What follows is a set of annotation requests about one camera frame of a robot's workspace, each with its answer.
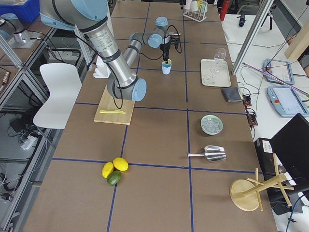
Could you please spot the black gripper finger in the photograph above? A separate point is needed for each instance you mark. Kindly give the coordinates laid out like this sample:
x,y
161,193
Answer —
x,y
165,58

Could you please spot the grey folded cloth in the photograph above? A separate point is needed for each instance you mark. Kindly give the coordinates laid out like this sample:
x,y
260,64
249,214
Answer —
x,y
232,94

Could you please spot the blue teach pendant near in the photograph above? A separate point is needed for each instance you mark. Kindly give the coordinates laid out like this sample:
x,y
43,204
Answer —
x,y
286,102

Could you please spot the white plastic chair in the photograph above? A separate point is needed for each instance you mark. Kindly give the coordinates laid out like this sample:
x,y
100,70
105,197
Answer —
x,y
64,85

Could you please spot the black computer monitor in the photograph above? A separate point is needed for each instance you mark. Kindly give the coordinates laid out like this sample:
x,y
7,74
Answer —
x,y
291,145

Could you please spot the green lime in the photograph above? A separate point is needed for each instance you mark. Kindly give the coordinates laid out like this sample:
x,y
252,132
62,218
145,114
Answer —
x,y
114,178

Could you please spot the green bowl of ice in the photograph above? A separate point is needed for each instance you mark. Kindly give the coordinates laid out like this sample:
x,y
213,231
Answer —
x,y
211,124

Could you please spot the yellow plastic knife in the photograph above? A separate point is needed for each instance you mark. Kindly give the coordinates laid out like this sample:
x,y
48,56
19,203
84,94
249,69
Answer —
x,y
112,112

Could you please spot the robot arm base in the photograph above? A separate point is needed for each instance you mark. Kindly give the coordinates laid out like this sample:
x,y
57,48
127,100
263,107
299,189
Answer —
x,y
13,31

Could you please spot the black box with label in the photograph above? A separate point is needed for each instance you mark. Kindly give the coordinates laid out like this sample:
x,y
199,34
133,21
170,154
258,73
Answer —
x,y
265,155

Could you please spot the wooden block post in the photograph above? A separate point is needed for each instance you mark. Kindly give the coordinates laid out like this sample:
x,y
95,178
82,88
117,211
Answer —
x,y
299,44

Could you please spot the steel ice scoop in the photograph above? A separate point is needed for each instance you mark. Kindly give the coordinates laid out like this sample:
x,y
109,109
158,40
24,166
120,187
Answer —
x,y
211,153

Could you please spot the bamboo cutting board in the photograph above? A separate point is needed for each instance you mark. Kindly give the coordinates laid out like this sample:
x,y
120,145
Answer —
x,y
107,102

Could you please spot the blue teach pendant far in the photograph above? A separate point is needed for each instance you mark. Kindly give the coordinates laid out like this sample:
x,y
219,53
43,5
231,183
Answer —
x,y
280,69

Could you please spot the blue teach pendant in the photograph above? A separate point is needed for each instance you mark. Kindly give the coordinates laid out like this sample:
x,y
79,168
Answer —
x,y
280,69
286,102

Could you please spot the white wire cup rack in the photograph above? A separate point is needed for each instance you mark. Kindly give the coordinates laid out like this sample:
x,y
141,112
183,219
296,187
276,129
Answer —
x,y
195,10

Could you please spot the white power strip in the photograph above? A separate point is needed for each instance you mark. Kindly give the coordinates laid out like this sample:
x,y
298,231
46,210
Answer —
x,y
27,144

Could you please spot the blue plastic crate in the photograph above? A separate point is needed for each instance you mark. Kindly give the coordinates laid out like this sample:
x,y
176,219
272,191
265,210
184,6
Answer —
x,y
25,10

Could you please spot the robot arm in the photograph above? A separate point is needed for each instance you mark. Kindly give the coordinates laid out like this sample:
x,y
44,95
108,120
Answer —
x,y
90,17

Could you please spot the yellow lemon right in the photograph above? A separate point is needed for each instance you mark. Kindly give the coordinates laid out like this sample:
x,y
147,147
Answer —
x,y
120,164

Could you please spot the beige bear tray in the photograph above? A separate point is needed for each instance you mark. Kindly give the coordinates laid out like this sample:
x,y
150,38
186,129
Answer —
x,y
208,78

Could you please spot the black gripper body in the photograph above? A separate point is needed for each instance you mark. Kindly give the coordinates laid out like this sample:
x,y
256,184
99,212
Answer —
x,y
165,48

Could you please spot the clear wine glass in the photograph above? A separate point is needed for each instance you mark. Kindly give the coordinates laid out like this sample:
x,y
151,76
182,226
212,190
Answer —
x,y
219,57

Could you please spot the light blue paper cup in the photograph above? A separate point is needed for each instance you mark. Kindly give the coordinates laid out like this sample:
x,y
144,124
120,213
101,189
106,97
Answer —
x,y
166,70

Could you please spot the aluminium frame post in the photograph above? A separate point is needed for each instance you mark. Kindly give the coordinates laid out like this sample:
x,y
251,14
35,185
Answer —
x,y
261,14

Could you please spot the yellow lemon left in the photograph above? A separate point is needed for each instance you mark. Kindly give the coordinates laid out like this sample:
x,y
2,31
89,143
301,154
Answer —
x,y
107,169

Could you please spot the wooden mug tree stand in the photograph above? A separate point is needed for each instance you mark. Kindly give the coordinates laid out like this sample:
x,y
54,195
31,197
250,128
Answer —
x,y
245,193

